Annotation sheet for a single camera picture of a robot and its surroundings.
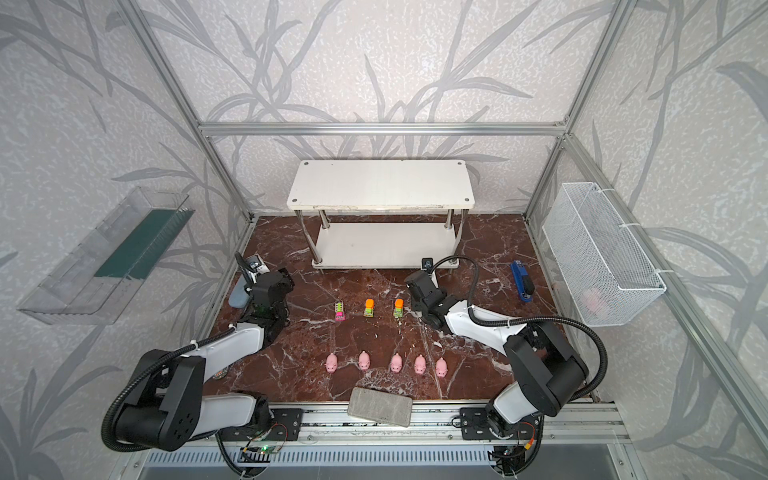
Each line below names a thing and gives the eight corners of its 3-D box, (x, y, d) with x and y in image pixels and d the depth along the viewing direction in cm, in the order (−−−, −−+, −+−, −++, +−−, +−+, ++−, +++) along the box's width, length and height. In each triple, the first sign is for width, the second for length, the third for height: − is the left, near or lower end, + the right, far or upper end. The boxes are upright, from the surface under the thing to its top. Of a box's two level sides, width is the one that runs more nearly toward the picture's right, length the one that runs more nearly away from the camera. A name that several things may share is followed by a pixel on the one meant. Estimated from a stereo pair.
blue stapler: (520, 302, 98) (525, 294, 94) (511, 268, 107) (515, 259, 103) (531, 302, 98) (536, 294, 94) (520, 268, 107) (525, 259, 103)
